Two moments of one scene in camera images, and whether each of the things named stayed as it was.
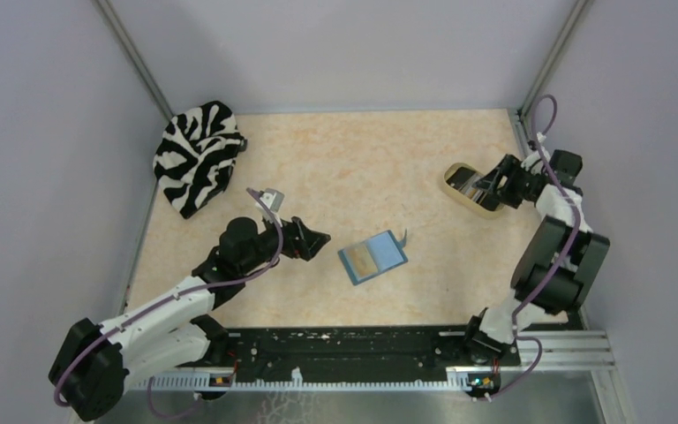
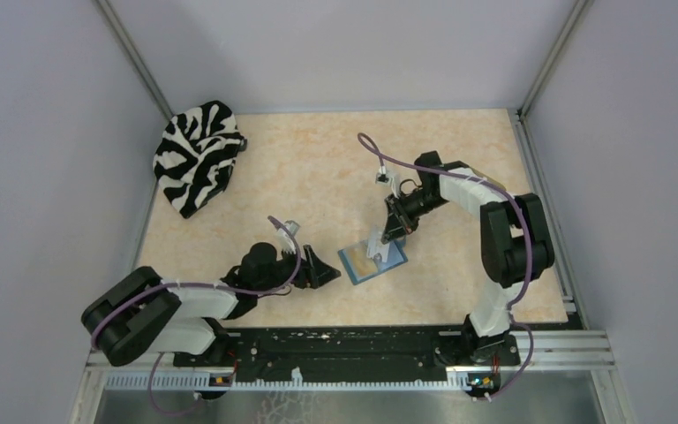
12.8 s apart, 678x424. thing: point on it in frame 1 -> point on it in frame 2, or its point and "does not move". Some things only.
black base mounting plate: x=333 y=352 does not move
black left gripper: x=308 y=243 -> x=314 y=272
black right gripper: x=508 y=167 -> x=398 y=222
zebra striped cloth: x=195 y=155 does not move
